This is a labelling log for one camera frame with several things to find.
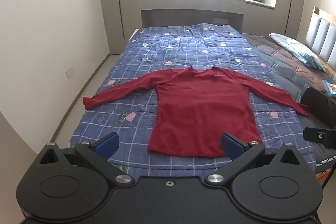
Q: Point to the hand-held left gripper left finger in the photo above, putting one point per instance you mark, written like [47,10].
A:
[106,148]

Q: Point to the blue checkered floral quilt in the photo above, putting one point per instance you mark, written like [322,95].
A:
[147,56]

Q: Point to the grey padded headboard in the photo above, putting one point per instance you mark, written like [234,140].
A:
[324,35]

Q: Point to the brown grey mattress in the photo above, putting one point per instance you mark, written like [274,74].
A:
[283,61]

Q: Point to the blue floral pillow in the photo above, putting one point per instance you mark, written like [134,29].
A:
[299,49]

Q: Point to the blue booklet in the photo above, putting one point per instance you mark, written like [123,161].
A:
[330,87]

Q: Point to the beige window bench cabinet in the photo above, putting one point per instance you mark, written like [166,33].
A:
[194,7]

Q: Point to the white wall outlet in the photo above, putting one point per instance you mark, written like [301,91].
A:
[70,72]

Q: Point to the red long-sleeve shirt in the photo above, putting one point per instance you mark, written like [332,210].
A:
[202,113]

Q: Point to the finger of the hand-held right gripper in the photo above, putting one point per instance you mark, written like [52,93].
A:
[319,136]

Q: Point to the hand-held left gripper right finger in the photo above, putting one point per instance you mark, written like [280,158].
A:
[231,148]

